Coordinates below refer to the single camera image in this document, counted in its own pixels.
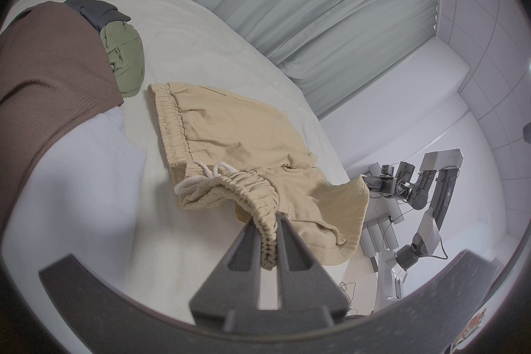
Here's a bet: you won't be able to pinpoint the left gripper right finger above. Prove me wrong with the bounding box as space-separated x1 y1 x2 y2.
277 215 347 324

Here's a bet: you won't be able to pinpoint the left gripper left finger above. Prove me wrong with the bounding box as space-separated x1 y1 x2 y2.
189 217 266 330

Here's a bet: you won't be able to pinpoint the beige shorts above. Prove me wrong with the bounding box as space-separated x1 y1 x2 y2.
146 82 371 271

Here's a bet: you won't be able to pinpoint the bed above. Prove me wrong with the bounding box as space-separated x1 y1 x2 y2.
0 0 376 345

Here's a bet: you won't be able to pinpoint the pale grey-green curtain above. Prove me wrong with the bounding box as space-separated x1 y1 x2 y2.
124 0 440 121

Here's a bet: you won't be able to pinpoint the white garment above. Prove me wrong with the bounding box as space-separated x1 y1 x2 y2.
0 110 147 257

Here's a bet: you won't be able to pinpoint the green garment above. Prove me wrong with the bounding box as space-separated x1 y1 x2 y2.
100 20 145 98

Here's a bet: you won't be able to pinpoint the brown garment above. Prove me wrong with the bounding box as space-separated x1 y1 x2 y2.
0 1 124 228

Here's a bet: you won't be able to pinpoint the black garment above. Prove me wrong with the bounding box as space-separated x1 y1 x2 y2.
64 0 132 31

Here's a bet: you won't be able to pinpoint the black cable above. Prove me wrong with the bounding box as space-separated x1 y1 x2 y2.
338 281 358 313

